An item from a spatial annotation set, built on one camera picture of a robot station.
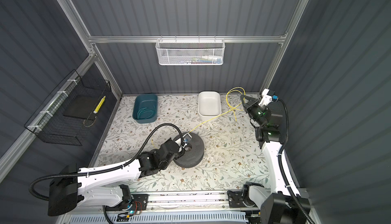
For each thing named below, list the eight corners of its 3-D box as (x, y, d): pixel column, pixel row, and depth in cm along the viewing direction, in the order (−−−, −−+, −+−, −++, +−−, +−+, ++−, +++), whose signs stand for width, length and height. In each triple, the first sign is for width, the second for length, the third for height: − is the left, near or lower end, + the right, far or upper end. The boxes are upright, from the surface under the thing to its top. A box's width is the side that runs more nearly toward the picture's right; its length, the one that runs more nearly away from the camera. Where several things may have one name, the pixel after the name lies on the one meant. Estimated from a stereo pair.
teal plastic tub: (131, 123, 106) (128, 118, 102) (139, 98, 121) (137, 93, 117) (156, 123, 106) (154, 118, 102) (161, 98, 121) (160, 93, 117)
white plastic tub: (198, 120, 107) (198, 115, 103) (198, 96, 123) (198, 90, 118) (222, 120, 107) (223, 115, 103) (219, 96, 123) (220, 90, 118)
